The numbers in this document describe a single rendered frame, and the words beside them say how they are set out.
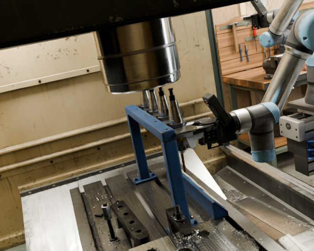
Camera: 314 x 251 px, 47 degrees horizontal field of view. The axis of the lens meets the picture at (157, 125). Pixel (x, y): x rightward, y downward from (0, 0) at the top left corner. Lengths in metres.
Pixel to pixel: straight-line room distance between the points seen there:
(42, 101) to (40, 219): 0.53
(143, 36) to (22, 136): 1.20
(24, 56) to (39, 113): 0.27
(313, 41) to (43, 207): 1.31
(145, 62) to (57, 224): 1.16
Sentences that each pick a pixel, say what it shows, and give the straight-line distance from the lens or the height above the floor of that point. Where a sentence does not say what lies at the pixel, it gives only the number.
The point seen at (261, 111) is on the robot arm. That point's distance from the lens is 1.17.
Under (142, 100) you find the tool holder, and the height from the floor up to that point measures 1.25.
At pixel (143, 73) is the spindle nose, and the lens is 0.65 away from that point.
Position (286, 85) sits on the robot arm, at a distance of 1.29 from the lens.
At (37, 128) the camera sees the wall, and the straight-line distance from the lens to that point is 1.75.
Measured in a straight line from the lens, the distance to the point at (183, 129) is 1.02.
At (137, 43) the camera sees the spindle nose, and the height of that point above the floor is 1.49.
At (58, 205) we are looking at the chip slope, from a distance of 1.75.
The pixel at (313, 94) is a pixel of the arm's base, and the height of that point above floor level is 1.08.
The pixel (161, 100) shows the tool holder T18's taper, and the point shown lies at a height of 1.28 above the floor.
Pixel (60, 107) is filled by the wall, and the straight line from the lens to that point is 1.73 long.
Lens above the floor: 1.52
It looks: 16 degrees down
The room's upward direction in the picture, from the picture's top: 11 degrees counter-clockwise
